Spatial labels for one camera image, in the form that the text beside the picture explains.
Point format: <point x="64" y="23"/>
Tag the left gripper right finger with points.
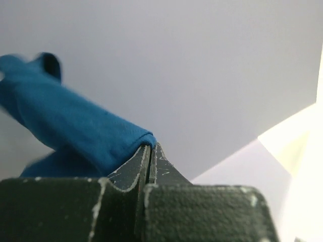
<point x="170" y="208"/>

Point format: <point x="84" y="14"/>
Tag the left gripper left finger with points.
<point x="77" y="209"/>

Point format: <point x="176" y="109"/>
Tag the dark blue t-shirt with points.
<point x="87" y="140"/>

